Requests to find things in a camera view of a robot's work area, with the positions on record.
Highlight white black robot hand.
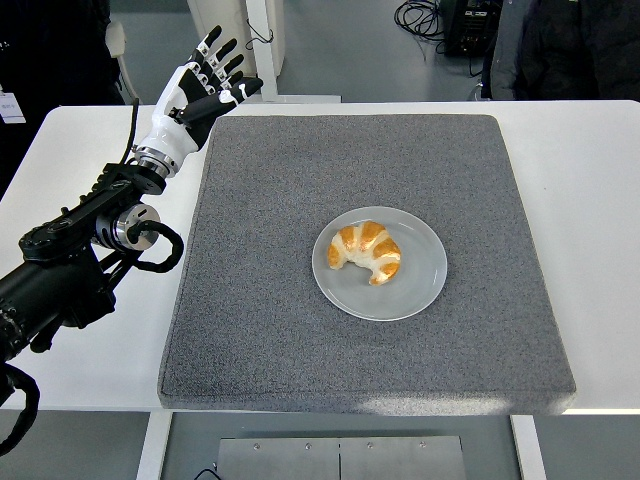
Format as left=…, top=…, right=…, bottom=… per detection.
left=137, top=25, right=264, bottom=169

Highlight golden croissant bread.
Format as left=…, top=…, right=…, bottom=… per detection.
left=327, top=220, right=402, bottom=287

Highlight grey round plate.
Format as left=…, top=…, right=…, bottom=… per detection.
left=311, top=206, right=449, bottom=323

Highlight grey metal plate with screws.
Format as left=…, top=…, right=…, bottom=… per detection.
left=215, top=435, right=467, bottom=480

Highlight white cabinet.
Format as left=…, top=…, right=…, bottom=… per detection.
left=187, top=0, right=286, bottom=79

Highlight white stand with flat base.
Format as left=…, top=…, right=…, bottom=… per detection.
left=234, top=0, right=342, bottom=105

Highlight person in dark clothing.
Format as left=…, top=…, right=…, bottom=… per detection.
left=0, top=0, right=126, bottom=199

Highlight white id badge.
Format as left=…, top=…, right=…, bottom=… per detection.
left=0, top=89, right=27, bottom=125

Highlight grey felt mat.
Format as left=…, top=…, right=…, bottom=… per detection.
left=157, top=114, right=578, bottom=417

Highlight black electronics box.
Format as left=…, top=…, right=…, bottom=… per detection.
left=439, top=0, right=504, bottom=57

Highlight white table leg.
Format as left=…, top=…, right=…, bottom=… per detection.
left=509, top=414, right=549, bottom=480
left=135, top=412, right=174, bottom=480

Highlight person in dark coat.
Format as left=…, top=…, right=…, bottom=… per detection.
left=482, top=0, right=640, bottom=101

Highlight white chair frame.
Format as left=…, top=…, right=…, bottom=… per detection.
left=103, top=19, right=142, bottom=106

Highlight thin black hanging cable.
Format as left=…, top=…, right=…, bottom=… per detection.
left=243, top=17, right=275, bottom=51

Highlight black coiled floor cables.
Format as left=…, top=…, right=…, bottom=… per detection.
left=393, top=0, right=447, bottom=56

